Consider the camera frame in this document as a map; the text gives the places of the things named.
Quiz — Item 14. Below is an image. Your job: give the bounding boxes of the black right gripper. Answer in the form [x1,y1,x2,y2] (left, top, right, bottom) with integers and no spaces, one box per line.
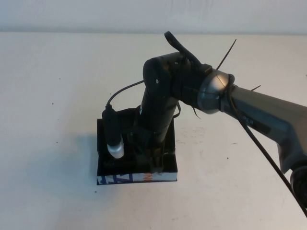
[130,105,177,173]

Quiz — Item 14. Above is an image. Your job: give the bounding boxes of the black glasses case printed front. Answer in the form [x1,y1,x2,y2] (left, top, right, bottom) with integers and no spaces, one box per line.
[95,109,178,185]

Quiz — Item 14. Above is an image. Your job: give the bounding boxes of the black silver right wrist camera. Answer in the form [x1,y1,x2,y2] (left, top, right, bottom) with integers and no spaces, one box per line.
[102,105,125,159]

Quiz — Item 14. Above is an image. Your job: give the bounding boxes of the black right camera mount bracket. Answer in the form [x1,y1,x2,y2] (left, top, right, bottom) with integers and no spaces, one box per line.
[115,107,142,135]

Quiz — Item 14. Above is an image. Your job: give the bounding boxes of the curved black cable tie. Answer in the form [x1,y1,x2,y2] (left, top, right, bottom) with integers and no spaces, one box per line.
[190,105,201,120]

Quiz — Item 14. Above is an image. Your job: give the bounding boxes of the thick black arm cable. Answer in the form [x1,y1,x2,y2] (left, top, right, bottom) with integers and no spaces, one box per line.
[164,31,307,218]

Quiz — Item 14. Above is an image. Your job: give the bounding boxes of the long black cable tie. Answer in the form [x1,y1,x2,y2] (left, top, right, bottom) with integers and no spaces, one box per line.
[217,39,237,71]

